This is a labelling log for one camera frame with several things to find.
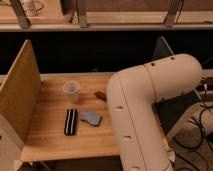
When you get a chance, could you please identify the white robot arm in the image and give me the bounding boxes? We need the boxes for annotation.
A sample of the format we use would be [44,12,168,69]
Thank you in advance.
[107,54,202,171]

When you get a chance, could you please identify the dark red small object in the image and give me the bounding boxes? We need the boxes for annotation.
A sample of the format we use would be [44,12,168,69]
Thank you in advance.
[94,91,107,101]

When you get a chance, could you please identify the blue sponge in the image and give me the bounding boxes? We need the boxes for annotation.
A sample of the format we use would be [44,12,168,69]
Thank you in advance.
[81,111,102,126]

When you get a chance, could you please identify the clear plastic cup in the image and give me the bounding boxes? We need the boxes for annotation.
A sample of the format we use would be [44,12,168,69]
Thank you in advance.
[63,80,80,103]

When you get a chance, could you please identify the black white striped block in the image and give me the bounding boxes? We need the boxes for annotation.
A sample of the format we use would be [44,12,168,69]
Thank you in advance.
[64,109,77,136]

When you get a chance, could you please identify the dark right side panel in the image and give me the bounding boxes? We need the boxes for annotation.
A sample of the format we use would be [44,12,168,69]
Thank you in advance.
[153,36,200,139]

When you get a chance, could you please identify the wooden back shelf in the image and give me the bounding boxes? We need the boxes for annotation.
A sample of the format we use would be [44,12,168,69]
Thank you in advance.
[0,0,213,32]

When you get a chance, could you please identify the wooden side panel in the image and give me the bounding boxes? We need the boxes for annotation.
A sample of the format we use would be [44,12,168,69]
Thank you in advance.
[0,40,41,145]

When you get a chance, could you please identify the white bottle on shelf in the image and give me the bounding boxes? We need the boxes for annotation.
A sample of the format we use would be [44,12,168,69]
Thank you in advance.
[23,0,37,17]

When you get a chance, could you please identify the black floor cables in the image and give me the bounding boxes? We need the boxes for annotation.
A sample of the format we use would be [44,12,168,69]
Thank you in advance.
[171,83,213,171]

